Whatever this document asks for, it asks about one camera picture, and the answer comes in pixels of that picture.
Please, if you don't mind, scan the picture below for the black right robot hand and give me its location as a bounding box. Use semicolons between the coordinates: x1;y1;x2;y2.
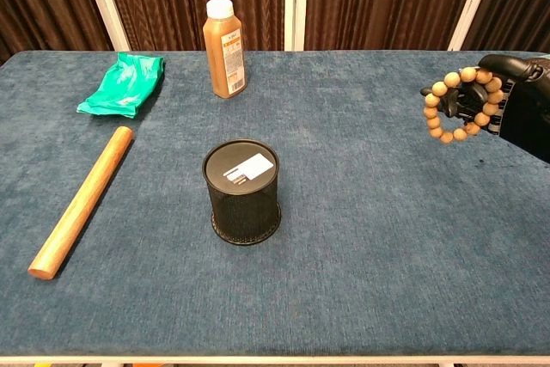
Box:
419;53;550;158

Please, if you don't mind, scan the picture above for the wooden bead bracelet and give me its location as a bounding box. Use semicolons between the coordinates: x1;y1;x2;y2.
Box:
423;66;504;144

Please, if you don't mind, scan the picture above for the blue felt table cover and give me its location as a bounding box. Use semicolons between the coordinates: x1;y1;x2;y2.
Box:
0;50;550;359

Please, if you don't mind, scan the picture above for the black mesh pen holder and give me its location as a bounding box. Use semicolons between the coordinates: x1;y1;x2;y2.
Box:
202;138;282;247

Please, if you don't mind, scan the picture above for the brown juice bottle white cap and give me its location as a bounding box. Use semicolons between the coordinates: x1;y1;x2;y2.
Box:
202;0;248;100

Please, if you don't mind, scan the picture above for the green snack packet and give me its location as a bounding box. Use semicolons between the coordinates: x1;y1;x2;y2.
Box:
76;52;167;119

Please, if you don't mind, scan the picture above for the wooden rolling pin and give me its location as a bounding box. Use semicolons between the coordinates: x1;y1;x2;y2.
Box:
27;125;135;281

